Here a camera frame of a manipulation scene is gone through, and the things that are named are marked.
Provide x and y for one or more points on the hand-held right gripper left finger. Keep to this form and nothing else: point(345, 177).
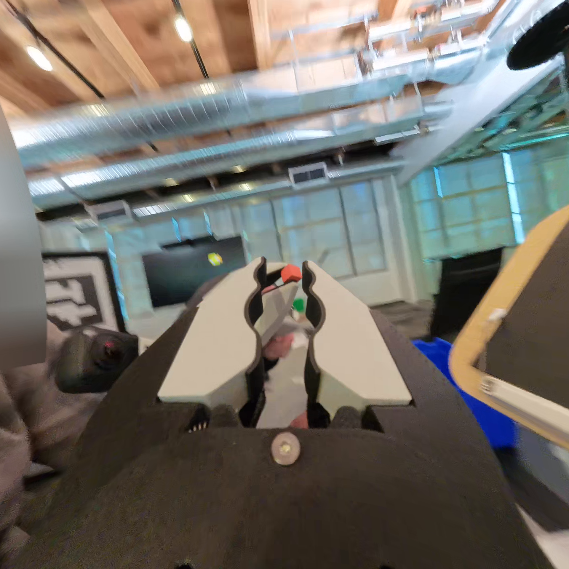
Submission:
point(213, 338)

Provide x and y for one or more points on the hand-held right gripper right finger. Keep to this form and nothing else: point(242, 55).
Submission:
point(355, 351)

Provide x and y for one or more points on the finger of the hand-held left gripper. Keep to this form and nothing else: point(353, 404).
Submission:
point(278, 306)

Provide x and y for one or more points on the small red cube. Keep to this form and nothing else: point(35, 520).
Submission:
point(291, 273)

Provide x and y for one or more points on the large paned window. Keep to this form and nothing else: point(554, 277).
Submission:
point(329, 226)
point(471, 209)

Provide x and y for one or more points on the black cabinet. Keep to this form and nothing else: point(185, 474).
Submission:
point(466, 293)

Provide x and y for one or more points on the blue plastic bin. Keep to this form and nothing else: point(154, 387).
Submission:
point(471, 400)

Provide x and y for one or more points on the white air vent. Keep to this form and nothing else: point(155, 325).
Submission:
point(308, 174)
point(110, 211)

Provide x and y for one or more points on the black-topped table with wood edge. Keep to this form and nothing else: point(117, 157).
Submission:
point(533, 333)

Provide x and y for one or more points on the ceiling light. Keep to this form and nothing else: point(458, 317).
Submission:
point(183, 29)
point(39, 57)

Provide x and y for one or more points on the black round disk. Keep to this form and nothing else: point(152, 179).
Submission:
point(538, 44)

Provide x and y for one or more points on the black wall screen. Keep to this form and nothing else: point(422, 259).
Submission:
point(186, 275)

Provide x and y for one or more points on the silver ventilation duct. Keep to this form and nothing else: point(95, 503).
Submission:
point(178, 115)
point(178, 171)

